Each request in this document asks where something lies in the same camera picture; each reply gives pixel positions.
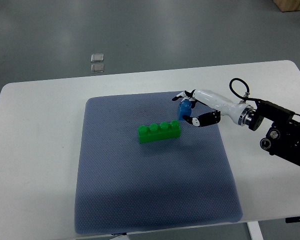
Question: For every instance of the small blue block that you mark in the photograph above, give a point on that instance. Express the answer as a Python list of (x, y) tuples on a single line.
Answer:
[(184, 109)]

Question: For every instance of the long green block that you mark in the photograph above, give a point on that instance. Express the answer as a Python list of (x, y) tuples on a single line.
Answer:
[(157, 132)]

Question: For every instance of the blue mesh mat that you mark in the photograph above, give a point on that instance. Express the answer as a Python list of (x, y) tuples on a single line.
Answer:
[(125, 186)]

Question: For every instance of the wooden box corner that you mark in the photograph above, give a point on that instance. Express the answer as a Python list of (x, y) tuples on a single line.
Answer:
[(288, 5)]

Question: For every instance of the white table leg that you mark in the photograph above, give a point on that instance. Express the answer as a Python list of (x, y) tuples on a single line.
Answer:
[(255, 230)]

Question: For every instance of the black table control panel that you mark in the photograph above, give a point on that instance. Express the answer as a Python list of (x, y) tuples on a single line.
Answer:
[(290, 220)]

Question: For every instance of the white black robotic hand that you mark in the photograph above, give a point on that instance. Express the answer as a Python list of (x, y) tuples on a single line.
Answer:
[(222, 106)]

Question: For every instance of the upper metal floor plate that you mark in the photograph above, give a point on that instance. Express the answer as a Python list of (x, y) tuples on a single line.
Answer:
[(97, 57)]

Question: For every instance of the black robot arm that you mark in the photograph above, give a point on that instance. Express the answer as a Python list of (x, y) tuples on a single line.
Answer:
[(283, 137)]

